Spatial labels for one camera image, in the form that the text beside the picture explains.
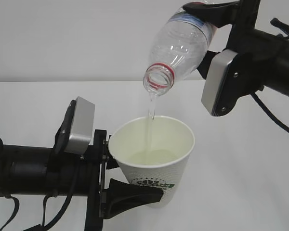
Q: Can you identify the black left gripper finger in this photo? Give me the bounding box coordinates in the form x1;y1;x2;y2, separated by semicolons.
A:
105;135;119;170
103;179;163;219

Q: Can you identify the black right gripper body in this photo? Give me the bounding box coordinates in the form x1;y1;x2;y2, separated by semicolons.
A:
221;0;262;113

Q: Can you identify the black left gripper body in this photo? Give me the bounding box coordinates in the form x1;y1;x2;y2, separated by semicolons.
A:
48;100;106;231

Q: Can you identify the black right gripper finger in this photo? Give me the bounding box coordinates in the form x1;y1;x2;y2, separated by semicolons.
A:
183;1;239;28
197;51;219;79

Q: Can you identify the clear Nongfu Spring water bottle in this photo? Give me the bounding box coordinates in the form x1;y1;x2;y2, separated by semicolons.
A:
143;8;217;96

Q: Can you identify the white paper coffee cup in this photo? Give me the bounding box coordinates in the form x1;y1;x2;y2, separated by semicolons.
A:
108;115;196;208

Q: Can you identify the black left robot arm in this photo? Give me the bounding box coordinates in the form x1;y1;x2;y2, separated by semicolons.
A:
0;97;163;231

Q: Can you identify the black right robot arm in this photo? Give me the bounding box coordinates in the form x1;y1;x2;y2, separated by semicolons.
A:
183;0;289;116

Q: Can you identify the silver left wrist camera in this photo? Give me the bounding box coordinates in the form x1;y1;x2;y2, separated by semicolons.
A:
64;96;95;155

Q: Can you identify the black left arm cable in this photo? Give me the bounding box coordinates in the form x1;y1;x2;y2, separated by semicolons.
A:
0;128;80;231

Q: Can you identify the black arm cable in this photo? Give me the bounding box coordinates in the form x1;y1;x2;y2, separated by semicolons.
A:
0;128;80;231
251;18;289;140

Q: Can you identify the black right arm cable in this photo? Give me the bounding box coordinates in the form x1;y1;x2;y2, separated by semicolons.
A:
251;18;289;140

